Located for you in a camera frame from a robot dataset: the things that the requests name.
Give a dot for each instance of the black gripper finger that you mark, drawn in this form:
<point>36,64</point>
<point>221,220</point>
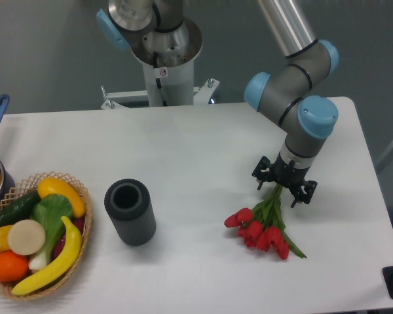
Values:
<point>263,172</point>
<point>302,191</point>

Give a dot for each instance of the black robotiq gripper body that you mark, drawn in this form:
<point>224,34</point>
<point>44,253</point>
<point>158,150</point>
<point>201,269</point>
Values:
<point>288,174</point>

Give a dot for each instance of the red tulip bouquet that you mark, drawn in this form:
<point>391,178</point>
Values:
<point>262,227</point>

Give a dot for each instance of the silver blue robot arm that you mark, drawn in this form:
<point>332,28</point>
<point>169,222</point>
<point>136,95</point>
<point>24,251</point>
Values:
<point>167,43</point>

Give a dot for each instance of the dark grey ribbed vase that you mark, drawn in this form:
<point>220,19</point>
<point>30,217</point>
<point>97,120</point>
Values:
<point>128,204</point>

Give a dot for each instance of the red vegetable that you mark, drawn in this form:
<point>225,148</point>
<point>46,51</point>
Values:
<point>79,224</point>

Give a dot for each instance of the yellow banana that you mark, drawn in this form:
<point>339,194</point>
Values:
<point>57,267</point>

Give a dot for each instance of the yellow squash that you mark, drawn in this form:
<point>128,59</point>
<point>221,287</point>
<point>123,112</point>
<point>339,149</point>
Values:
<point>52,185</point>

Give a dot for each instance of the green bok choy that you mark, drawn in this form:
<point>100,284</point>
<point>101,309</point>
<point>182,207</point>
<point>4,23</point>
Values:
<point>48,213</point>

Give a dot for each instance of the green cucumber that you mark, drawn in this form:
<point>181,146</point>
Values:
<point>19,209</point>

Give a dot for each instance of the beige round disc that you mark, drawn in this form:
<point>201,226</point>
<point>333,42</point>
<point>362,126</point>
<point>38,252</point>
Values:
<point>26,237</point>

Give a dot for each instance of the orange fruit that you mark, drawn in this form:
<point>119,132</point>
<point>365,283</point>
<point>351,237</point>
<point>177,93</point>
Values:
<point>13,267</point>

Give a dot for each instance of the woven wicker basket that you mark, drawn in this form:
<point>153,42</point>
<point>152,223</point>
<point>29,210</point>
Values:
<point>28,185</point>

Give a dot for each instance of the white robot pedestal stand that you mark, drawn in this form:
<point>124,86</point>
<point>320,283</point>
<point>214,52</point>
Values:
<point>165,87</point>

